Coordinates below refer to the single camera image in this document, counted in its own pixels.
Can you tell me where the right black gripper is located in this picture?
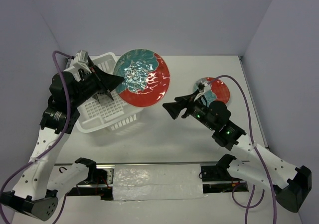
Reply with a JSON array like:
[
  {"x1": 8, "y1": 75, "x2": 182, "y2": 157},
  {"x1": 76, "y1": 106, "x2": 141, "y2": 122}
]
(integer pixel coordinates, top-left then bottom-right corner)
[{"x1": 162, "y1": 89, "x2": 216, "y2": 130}]

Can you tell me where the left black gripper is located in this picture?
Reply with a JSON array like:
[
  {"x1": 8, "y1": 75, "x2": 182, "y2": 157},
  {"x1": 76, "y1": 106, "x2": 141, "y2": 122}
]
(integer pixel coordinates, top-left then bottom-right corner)
[{"x1": 69, "y1": 64, "x2": 124, "y2": 108}]

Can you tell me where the small red teal floral plate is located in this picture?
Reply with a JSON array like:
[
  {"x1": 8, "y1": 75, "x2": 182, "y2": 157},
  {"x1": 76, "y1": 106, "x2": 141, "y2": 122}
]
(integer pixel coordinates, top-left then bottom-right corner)
[{"x1": 201, "y1": 79, "x2": 230, "y2": 106}]

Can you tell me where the large red teal floral plate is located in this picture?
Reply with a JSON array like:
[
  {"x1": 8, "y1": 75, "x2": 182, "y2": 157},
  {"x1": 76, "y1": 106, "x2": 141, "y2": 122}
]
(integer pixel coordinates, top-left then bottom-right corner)
[{"x1": 113, "y1": 49, "x2": 170, "y2": 108}]

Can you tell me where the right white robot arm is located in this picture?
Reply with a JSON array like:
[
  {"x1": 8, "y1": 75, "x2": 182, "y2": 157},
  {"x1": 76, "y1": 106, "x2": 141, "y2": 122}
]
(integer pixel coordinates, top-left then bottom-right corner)
[{"x1": 163, "y1": 93, "x2": 312, "y2": 213}]

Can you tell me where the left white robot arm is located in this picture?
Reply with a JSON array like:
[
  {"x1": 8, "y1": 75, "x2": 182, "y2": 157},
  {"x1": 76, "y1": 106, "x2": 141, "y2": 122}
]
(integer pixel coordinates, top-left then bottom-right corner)
[{"x1": 0, "y1": 65, "x2": 125, "y2": 221}]

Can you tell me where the white foam front board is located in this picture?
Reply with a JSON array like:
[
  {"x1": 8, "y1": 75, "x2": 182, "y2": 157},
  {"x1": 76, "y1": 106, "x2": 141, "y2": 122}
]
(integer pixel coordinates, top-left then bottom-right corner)
[{"x1": 9, "y1": 162, "x2": 307, "y2": 224}]

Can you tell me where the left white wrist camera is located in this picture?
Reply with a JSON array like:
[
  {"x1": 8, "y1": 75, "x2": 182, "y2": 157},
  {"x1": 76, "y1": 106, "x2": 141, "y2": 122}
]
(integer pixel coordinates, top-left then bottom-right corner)
[{"x1": 70, "y1": 50, "x2": 89, "y2": 71}]

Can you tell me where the metal base rail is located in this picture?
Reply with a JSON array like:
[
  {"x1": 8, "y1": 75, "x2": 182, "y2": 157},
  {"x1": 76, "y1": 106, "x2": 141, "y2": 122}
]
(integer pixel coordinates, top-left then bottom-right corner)
[{"x1": 68, "y1": 164, "x2": 248, "y2": 201}]

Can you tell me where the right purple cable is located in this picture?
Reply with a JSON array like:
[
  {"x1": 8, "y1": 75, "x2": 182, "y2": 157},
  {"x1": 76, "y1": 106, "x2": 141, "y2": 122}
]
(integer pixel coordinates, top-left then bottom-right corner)
[{"x1": 206, "y1": 75, "x2": 280, "y2": 224}]

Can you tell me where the purple cable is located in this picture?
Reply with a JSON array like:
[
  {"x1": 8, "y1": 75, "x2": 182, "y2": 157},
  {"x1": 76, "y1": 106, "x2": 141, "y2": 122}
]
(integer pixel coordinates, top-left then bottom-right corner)
[
  {"x1": 0, "y1": 50, "x2": 75, "y2": 224},
  {"x1": 206, "y1": 75, "x2": 280, "y2": 224}
]

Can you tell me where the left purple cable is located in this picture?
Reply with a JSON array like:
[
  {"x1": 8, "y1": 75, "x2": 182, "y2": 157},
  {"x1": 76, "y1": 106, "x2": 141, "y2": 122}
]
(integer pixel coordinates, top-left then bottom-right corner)
[{"x1": 0, "y1": 50, "x2": 75, "y2": 224}]

